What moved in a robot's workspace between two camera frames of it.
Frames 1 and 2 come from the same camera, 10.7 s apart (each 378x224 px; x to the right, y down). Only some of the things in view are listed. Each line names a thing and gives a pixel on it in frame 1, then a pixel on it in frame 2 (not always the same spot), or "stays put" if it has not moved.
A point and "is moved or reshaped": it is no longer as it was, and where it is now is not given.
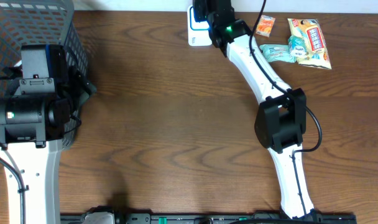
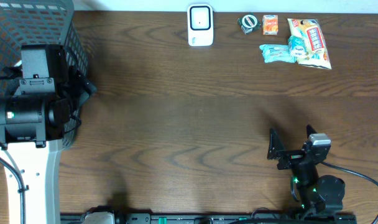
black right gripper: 196,6 to 291,157
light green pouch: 277,53 stays put
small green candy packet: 297,46 stays put
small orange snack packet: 265,25 is moved or reshaped
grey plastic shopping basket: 15,23 stays put
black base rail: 171,218 stays put
